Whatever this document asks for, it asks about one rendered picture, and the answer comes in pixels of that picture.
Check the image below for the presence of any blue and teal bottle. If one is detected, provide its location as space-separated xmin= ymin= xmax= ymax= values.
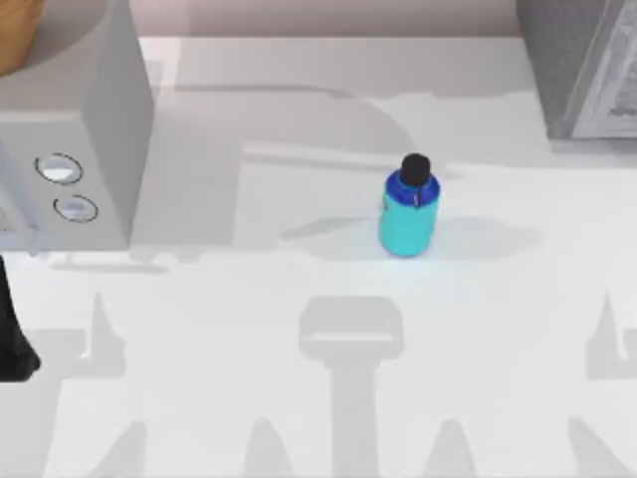
xmin=377 ymin=152 xmax=442 ymax=259

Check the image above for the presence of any small microwave knob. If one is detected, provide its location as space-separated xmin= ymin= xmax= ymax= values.
xmin=52 ymin=193 xmax=100 ymax=224

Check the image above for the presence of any pale microwave oven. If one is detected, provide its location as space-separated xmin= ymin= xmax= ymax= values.
xmin=0 ymin=0 xmax=155 ymax=254

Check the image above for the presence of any large microwave knob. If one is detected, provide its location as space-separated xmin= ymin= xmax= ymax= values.
xmin=34 ymin=151 xmax=85 ymax=186

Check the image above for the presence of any grey cabinet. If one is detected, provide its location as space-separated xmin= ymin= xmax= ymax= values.
xmin=515 ymin=0 xmax=637 ymax=142

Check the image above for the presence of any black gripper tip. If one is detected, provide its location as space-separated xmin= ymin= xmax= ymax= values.
xmin=0 ymin=254 xmax=42 ymax=383

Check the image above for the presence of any wooden basket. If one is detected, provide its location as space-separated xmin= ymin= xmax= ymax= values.
xmin=0 ymin=0 xmax=47 ymax=77

